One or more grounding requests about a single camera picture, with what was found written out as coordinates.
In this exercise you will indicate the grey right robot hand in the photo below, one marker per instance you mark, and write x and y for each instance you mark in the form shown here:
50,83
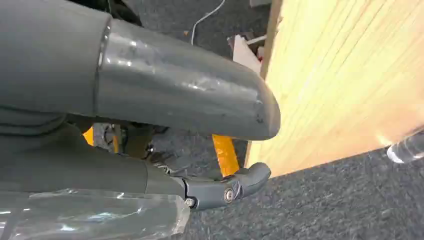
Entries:
172,82

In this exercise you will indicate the ribbed grey right robot arm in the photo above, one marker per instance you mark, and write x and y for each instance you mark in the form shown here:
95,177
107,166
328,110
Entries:
30,122

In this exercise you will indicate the pale cardboard piece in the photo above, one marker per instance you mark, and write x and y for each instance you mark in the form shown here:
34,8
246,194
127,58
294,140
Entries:
243,54

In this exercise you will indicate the clear plastic film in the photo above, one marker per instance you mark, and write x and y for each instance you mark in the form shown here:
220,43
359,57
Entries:
92,217

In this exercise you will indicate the pale wooden table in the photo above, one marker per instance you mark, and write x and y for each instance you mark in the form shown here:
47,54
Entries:
331,82

